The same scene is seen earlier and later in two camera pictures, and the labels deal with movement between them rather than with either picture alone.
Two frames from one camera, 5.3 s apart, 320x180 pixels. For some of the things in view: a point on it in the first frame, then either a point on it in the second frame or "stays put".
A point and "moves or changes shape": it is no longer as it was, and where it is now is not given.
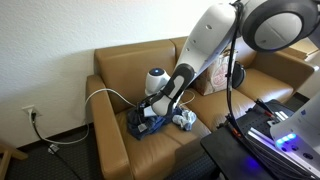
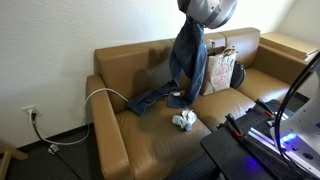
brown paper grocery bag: (213, 76) stays put
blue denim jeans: (139, 124) moves or changes shape
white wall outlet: (31, 112) stays put
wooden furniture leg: (9, 152) stays put
